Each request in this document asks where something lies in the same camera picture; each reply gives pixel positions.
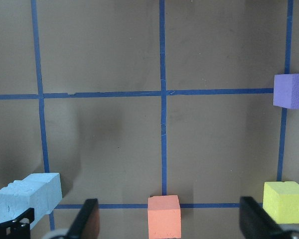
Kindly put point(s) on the yellow foam block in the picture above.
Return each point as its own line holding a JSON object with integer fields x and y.
{"x": 281, "y": 201}

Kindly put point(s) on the light blue block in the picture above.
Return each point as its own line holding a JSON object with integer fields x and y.
{"x": 15, "y": 199}
{"x": 43, "y": 193}

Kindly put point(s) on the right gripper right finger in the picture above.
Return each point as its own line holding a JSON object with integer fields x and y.
{"x": 255, "y": 223}

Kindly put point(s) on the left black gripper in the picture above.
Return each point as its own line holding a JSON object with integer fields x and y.
{"x": 18, "y": 228}

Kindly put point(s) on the orange foam block near right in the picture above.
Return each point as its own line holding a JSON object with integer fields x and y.
{"x": 164, "y": 217}

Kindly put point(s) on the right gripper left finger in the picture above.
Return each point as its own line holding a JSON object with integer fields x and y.
{"x": 87, "y": 223}

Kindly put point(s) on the purple foam block near right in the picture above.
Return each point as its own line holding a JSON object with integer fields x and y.
{"x": 286, "y": 91}

